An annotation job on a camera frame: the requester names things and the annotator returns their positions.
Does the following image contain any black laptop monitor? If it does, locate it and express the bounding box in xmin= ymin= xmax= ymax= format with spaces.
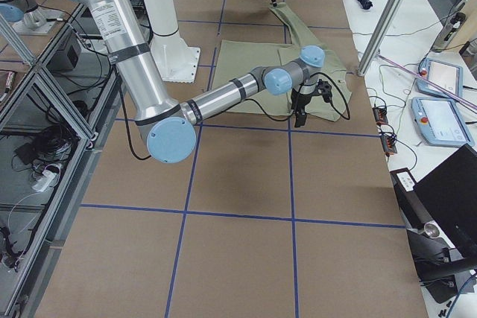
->
xmin=414 ymin=144 xmax=476 ymax=257

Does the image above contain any upper blue teach pendant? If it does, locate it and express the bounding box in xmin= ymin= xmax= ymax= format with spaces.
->
xmin=418 ymin=58 xmax=463 ymax=96

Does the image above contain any olive green long-sleeve shirt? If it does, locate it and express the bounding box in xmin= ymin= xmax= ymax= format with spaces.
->
xmin=212 ymin=2 xmax=352 ymax=121

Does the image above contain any orange electronics board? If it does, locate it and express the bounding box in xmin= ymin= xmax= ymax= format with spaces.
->
xmin=380 ymin=132 xmax=397 ymax=157
xmin=372 ymin=106 xmax=388 ymax=125

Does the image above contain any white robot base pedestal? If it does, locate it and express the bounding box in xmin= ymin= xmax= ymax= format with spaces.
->
xmin=144 ymin=0 xmax=200 ymax=83

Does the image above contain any blue teach pendant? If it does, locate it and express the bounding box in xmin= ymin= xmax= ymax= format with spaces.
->
xmin=418 ymin=58 xmax=463 ymax=96
xmin=411 ymin=97 xmax=475 ymax=147

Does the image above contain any lower blue teach pendant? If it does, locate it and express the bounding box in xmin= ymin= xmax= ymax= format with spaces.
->
xmin=411 ymin=97 xmax=475 ymax=147

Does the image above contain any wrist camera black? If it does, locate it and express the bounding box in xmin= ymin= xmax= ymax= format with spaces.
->
xmin=316 ymin=80 xmax=332 ymax=104

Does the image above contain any aluminium frame post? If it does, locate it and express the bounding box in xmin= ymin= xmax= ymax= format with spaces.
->
xmin=357 ymin=0 xmax=402 ymax=76

